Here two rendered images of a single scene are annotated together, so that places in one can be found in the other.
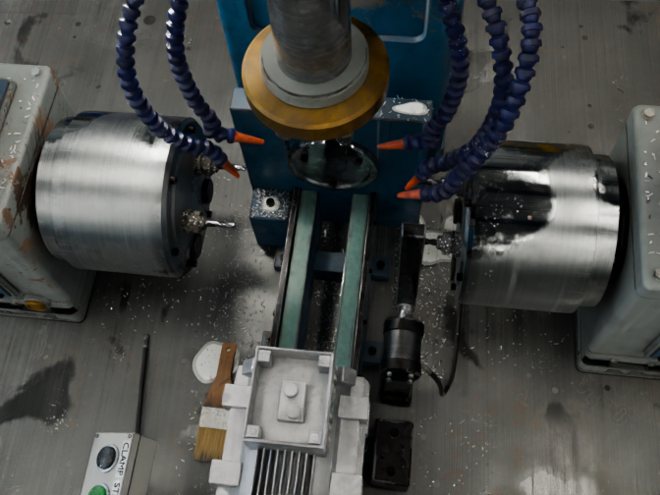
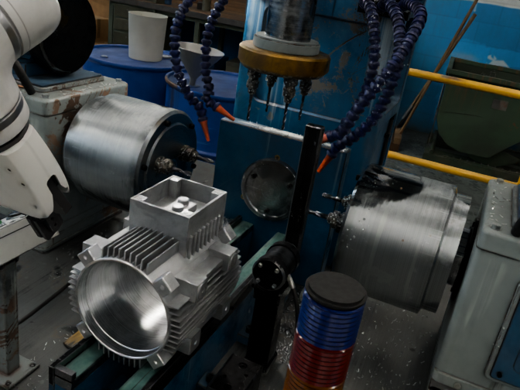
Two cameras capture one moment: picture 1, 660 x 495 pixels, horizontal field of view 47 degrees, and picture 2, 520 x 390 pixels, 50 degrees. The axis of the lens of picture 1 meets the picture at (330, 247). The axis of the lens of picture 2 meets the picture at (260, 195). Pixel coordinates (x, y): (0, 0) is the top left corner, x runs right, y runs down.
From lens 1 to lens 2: 78 cm
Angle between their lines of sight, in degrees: 42
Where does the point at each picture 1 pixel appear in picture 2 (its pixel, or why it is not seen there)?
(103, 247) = (100, 147)
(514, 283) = (379, 234)
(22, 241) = (53, 132)
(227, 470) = (101, 241)
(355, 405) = (225, 248)
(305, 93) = (275, 39)
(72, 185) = (105, 106)
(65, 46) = not seen: hidden behind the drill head
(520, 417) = not seen: outside the picture
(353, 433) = (213, 263)
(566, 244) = (425, 209)
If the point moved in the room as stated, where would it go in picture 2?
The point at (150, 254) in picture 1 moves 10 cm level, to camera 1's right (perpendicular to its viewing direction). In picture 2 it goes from (128, 159) to (175, 169)
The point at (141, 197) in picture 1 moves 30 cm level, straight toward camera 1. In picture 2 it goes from (143, 121) to (152, 178)
